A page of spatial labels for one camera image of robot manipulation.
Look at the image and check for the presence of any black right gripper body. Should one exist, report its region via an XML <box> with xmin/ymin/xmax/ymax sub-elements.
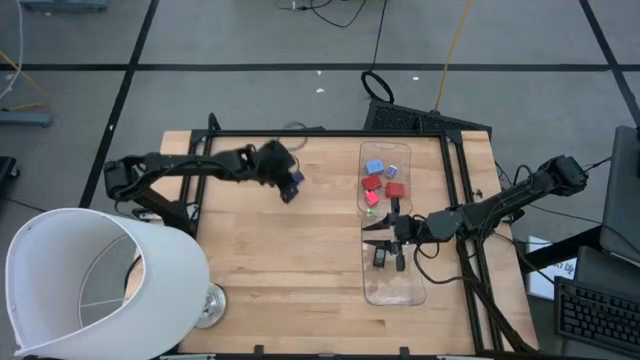
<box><xmin>391</xmin><ymin>198</ymin><xmax>427</xmax><ymax>273</ymax></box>

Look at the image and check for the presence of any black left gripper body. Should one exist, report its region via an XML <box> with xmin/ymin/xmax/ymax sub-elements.
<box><xmin>252</xmin><ymin>139</ymin><xmax>301</xmax><ymax>204</ymax></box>

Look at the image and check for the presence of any clear plastic tray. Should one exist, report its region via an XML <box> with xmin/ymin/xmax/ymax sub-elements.
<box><xmin>357</xmin><ymin>141</ymin><xmax>414</xmax><ymax>220</ymax></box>
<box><xmin>360</xmin><ymin>215</ymin><xmax>427</xmax><ymax>307</ymax></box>

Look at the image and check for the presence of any black perforated panel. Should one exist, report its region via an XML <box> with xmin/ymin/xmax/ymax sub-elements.
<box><xmin>362</xmin><ymin>98</ymin><xmax>494</xmax><ymax>141</ymax></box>

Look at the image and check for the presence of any white paper sheet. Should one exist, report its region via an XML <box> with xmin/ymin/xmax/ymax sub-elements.
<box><xmin>527</xmin><ymin>234</ymin><xmax>579</xmax><ymax>301</ymax></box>

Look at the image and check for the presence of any shiny metal lamp base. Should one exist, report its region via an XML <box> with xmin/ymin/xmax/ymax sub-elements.
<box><xmin>194</xmin><ymin>283</ymin><xmax>229</xmax><ymax>331</ymax></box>

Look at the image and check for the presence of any white lamp shade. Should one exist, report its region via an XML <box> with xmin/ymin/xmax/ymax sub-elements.
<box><xmin>4</xmin><ymin>207</ymin><xmax>211</xmax><ymax>360</ymax></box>

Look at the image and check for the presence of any dark grey desk device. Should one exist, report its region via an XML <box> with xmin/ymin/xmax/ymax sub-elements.
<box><xmin>574</xmin><ymin>244</ymin><xmax>640</xmax><ymax>289</ymax></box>

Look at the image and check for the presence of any black keyboard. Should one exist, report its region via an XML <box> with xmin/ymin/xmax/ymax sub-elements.
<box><xmin>553</xmin><ymin>276</ymin><xmax>640</xmax><ymax>359</ymax></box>

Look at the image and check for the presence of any grey laptop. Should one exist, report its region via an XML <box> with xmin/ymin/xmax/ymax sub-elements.
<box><xmin>598</xmin><ymin>124</ymin><xmax>640</xmax><ymax>266</ymax></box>

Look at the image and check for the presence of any black floor object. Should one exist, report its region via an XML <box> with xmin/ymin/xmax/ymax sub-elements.
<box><xmin>0</xmin><ymin>155</ymin><xmax>21</xmax><ymax>185</ymax></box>

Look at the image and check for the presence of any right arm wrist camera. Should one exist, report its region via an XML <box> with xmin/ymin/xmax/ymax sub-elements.
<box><xmin>424</xmin><ymin>209</ymin><xmax>464</xmax><ymax>244</ymax></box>

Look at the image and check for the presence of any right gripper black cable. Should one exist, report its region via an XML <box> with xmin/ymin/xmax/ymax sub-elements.
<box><xmin>412</xmin><ymin>242</ymin><xmax>476</xmax><ymax>286</ymax></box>

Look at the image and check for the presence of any black aluminium table frame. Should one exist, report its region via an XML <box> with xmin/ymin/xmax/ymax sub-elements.
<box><xmin>182</xmin><ymin>112</ymin><xmax>539</xmax><ymax>360</ymax></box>

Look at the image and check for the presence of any looping black floor cable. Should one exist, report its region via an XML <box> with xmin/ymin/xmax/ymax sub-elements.
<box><xmin>274</xmin><ymin>0</ymin><xmax>370</xmax><ymax>30</ymax></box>

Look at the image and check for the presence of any black cable with coil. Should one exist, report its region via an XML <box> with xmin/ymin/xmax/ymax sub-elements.
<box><xmin>360</xmin><ymin>0</ymin><xmax>396</xmax><ymax>105</ymax></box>

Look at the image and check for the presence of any long yellow cable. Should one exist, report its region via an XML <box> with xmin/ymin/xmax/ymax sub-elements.
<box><xmin>433</xmin><ymin>0</ymin><xmax>474</xmax><ymax>112</ymax></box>

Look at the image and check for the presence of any grey floor cable cover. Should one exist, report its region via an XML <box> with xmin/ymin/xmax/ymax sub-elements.
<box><xmin>0</xmin><ymin>109</ymin><xmax>55</xmax><ymax>129</ymax></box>

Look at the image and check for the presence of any thin yellow floor cable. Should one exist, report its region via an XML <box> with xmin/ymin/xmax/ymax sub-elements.
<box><xmin>0</xmin><ymin>49</ymin><xmax>52</xmax><ymax>112</ymax></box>

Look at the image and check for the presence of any white floor cable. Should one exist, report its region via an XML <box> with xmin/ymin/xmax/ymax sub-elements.
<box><xmin>0</xmin><ymin>0</ymin><xmax>25</xmax><ymax>101</ymax></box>

